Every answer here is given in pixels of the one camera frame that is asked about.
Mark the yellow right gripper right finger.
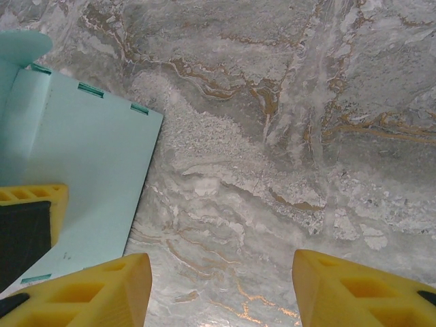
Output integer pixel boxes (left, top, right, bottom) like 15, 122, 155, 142
292, 249, 436, 327

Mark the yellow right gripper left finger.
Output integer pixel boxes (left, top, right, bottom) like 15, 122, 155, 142
0, 253, 153, 327

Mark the light blue paper box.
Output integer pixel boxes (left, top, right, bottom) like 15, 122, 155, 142
0, 29, 164, 294

